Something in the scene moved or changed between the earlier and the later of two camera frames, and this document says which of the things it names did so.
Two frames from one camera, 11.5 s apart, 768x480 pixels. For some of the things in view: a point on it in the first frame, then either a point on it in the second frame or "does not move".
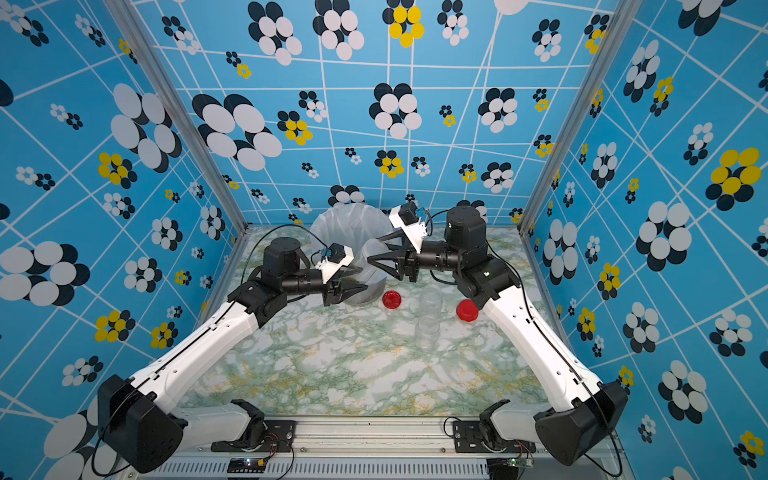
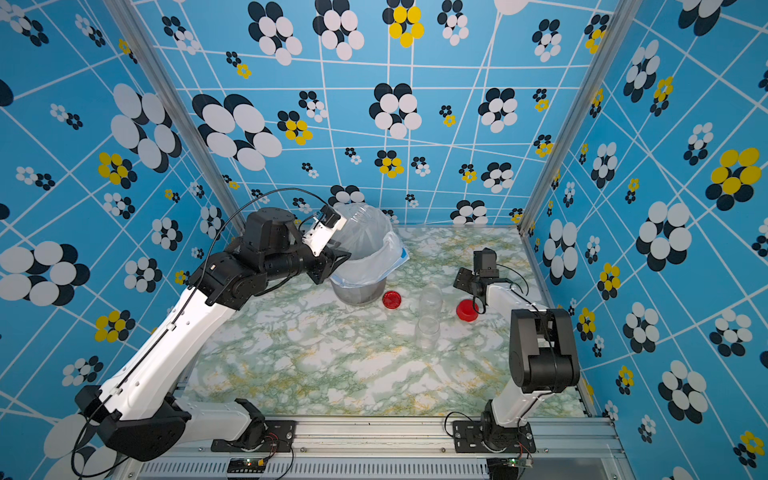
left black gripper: (339, 290) to (326, 258)
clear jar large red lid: (427, 333) does not move
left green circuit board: (246, 465) does not move
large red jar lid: (466, 310) does not move
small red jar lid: (391, 300) does not move
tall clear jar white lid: (371, 276) to (363, 234)
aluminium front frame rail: (379, 448) does not move
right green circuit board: (507, 468) does not move
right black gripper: (407, 265) to (461, 280)
